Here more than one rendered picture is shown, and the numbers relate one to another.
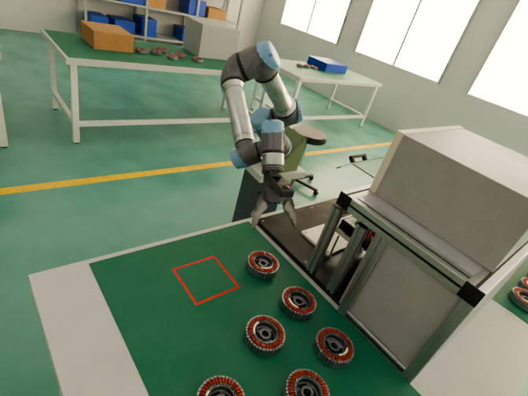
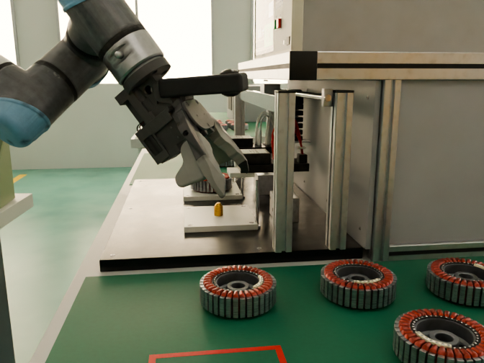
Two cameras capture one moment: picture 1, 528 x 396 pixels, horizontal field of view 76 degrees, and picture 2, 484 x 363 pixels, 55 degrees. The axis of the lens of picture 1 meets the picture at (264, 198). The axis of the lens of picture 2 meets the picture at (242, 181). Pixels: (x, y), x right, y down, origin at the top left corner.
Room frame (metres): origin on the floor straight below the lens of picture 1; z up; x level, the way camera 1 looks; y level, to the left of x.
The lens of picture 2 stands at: (0.49, 0.42, 1.08)
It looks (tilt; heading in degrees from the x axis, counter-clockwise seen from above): 13 degrees down; 310
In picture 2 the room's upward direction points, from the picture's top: straight up
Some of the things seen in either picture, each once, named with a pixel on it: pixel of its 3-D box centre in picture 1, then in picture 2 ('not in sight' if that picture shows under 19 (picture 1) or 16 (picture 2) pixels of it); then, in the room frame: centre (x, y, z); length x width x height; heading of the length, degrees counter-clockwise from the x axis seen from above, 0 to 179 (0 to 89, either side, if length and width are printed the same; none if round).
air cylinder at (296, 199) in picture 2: (354, 258); (284, 205); (1.05, -0.40, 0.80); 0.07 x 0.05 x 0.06; 137
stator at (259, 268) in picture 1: (262, 264); (238, 289); (0.90, -0.06, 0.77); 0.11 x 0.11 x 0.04
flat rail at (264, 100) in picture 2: not in sight; (256, 97); (1.17, -0.45, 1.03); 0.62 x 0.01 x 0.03; 137
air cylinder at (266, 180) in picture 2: not in sight; (264, 181); (1.23, -0.56, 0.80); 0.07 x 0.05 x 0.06; 137
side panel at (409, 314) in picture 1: (396, 307); (449, 171); (0.72, -0.45, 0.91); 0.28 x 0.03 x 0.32; 47
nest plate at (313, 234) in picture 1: (326, 239); (218, 217); (1.15, -0.29, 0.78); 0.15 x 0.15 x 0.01; 47
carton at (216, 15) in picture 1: (212, 12); not in sight; (7.76, 2.11, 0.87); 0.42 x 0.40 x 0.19; 136
